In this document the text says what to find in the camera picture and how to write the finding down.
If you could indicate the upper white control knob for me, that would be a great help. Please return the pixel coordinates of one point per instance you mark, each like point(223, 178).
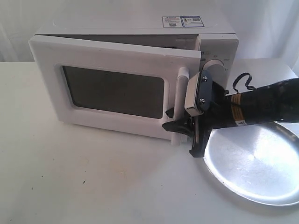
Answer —
point(216, 69)

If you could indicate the white microwave oven body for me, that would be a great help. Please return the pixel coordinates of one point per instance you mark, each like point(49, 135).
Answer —
point(140, 23)

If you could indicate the round steel tray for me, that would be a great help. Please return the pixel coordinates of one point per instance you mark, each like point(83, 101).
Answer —
point(259, 162)

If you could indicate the white microwave door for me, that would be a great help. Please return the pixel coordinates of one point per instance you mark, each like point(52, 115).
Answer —
point(115, 86)

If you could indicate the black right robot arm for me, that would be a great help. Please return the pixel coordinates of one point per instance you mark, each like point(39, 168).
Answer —
point(276, 102)

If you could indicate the blue white label sticker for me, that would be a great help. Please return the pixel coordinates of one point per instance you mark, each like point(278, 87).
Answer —
point(182, 22)

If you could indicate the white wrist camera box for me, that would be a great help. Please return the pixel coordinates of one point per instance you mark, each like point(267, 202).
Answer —
point(194, 95)

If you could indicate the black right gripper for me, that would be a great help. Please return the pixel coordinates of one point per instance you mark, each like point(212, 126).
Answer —
point(219, 115)

